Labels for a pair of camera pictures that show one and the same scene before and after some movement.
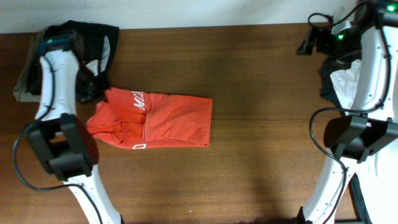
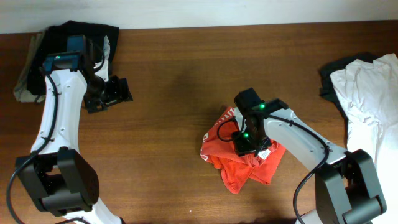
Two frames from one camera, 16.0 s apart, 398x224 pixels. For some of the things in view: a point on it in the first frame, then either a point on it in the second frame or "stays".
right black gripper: x=321 y=36 → x=240 y=145
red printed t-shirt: x=127 y=118 → x=217 y=149
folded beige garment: x=21 y=90 stays
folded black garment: x=94 y=46 stays
